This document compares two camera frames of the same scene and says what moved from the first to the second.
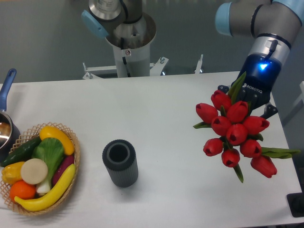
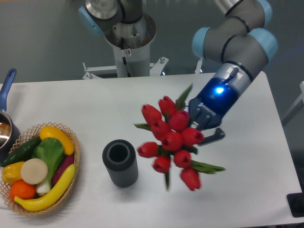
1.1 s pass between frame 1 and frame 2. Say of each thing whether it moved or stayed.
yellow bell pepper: stayed
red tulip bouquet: moved
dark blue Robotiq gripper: moved
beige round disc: stayed
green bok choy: stayed
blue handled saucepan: stayed
